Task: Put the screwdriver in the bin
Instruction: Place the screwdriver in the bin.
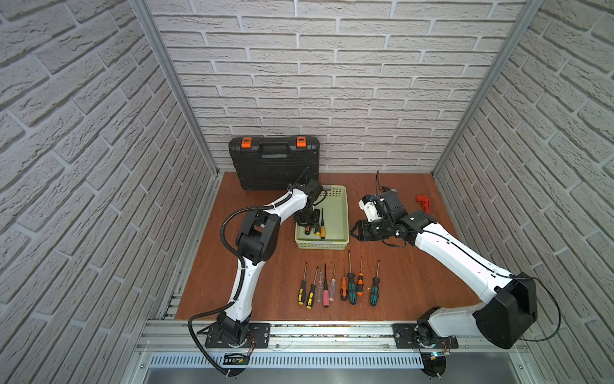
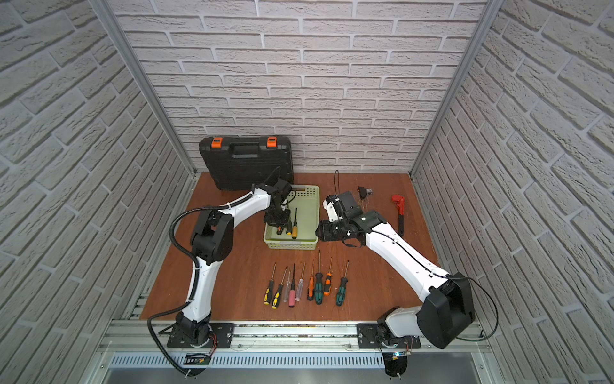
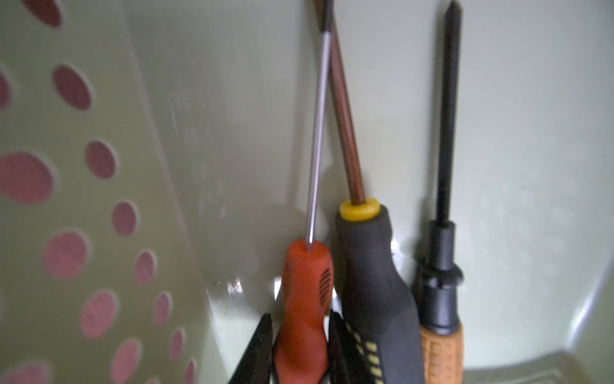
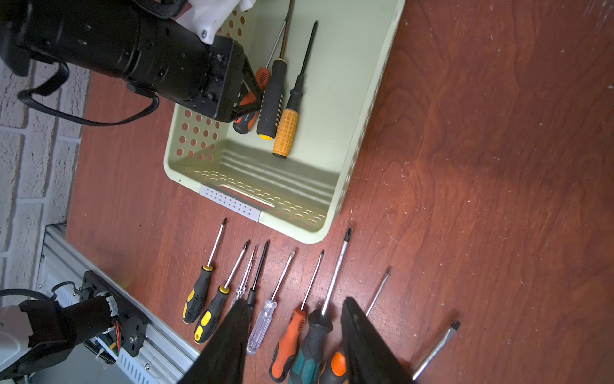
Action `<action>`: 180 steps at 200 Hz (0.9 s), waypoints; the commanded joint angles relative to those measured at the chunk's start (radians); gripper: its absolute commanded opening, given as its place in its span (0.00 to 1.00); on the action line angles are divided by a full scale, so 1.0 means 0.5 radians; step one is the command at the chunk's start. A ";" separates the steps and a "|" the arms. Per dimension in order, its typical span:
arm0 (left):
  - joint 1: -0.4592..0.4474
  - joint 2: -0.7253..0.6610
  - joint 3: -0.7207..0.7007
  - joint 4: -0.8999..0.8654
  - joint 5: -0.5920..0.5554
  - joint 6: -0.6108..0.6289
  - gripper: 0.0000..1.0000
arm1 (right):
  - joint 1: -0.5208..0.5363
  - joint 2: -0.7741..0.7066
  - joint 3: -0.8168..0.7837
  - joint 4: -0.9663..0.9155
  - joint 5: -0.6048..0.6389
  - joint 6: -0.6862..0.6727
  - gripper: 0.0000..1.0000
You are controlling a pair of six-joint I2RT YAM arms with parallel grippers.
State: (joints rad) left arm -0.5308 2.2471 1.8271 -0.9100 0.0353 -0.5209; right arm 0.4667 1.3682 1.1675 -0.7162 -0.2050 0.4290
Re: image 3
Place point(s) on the light green plastic bin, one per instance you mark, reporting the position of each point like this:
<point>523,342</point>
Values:
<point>155,164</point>

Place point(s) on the yellow orange handle screwdriver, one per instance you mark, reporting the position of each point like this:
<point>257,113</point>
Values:
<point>439,277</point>

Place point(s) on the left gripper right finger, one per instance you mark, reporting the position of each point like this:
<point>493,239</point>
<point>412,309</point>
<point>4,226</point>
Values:
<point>345,363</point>

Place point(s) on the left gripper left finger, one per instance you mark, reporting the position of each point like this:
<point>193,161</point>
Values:
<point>255,364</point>

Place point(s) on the black yellow long screwdriver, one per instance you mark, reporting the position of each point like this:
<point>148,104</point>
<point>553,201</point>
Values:
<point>378,307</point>

